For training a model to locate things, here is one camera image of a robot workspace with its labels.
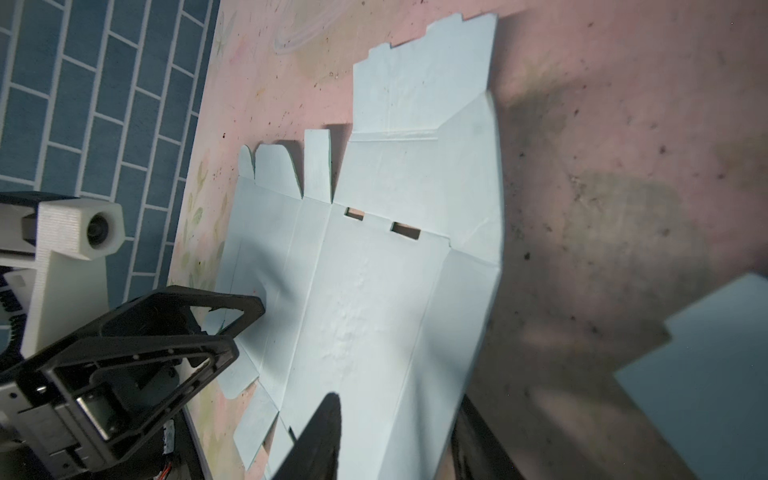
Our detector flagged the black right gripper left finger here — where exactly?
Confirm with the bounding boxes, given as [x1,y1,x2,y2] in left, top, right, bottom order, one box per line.
[274,392,342,480]

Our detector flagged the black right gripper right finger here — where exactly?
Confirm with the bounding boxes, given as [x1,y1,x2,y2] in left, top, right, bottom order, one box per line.
[451,395,524,480]

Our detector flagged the light blue paper box sheet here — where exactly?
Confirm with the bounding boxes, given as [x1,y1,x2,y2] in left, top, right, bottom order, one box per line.
[216,13,504,479]

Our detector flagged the light blue flat box stack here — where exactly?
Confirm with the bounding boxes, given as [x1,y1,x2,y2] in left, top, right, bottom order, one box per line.
[615,273,767,479]

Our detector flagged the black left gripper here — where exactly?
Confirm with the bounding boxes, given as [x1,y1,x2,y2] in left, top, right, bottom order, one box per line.
[1,286,266,479]

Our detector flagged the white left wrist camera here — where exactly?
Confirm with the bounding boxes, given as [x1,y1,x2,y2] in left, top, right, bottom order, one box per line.
[1,191,126,358]

